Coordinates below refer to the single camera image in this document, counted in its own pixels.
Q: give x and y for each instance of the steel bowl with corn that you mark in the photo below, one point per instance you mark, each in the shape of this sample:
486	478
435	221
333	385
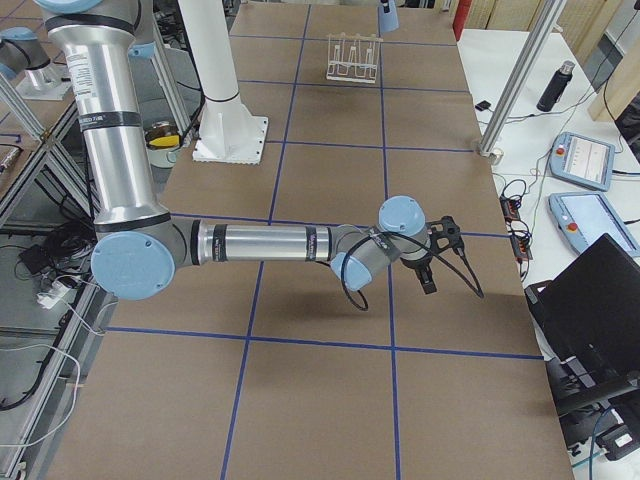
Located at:
162	143

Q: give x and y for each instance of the white wire cup rack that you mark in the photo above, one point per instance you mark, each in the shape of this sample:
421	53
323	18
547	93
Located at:
353	58

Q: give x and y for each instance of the black water bottle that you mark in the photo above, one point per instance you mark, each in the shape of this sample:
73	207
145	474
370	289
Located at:
556	86

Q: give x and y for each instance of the orange black usb hub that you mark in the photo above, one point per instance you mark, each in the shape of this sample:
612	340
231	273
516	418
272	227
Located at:
518	231

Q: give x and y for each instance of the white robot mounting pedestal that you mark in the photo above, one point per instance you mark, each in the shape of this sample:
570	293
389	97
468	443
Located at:
228	132

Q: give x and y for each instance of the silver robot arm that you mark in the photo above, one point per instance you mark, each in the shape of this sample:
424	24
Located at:
140	244

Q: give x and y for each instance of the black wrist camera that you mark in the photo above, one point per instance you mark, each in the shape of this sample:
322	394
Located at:
445	234

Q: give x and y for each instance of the blue teach pendant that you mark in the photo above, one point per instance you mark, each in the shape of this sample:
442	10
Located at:
582	161
583	217

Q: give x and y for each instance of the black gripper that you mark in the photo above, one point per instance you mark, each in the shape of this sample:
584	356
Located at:
416	265

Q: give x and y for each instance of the blue teach pendant near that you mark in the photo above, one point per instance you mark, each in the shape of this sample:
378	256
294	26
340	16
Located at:
583	217

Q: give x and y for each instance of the blue teach pendant far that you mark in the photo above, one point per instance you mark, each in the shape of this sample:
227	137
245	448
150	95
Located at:
582	161

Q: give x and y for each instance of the small black phone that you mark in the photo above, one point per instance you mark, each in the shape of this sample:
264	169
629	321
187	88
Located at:
482	106

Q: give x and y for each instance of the aluminium frame post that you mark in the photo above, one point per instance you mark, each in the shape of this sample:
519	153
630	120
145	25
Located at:
527	58

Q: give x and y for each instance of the black laptop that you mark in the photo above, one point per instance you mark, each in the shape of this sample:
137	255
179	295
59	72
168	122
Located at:
590	313

